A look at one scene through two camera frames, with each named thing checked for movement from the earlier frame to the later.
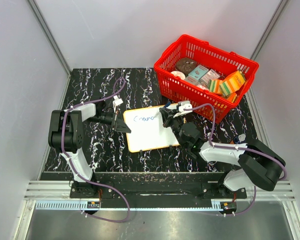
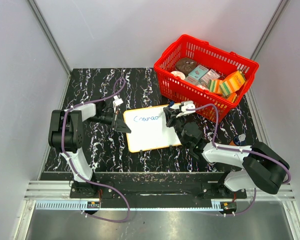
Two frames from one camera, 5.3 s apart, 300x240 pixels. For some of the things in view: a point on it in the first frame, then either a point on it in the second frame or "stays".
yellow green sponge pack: [218, 86] stays
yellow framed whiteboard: [148, 131] stays
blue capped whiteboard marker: [165, 106] → [170, 103]
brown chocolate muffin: [185, 64] stays
